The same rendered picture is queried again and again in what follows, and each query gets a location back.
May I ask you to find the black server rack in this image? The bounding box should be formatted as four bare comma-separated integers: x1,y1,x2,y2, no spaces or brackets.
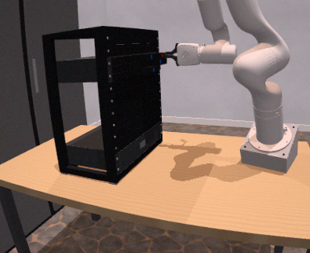
42,26,167,185

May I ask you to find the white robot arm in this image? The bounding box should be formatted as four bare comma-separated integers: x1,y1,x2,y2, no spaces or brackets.
197,0,292,152

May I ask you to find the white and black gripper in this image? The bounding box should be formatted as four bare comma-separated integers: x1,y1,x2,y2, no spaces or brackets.
163,43,201,66

